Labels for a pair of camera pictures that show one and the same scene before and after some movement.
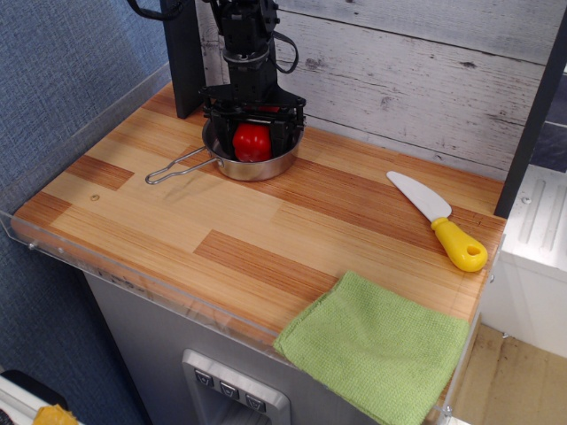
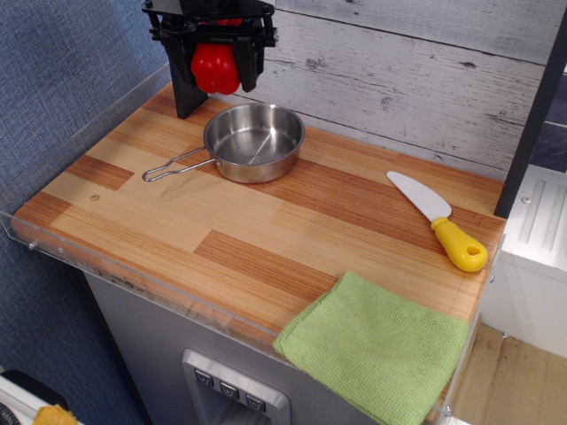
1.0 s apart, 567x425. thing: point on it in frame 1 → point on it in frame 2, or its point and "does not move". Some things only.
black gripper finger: x=222 y=127 → x=179 y=47
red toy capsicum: x=252 y=142 → x=214 y=68
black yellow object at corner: x=58 y=413 does not move
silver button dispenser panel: x=222 y=394 does not move
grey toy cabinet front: x=152 y=337 does not move
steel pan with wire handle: x=219 y=150 does not move
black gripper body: x=252 y=93 → x=211 y=19
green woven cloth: x=392 y=359 does not move
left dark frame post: x=182 y=32 does not move
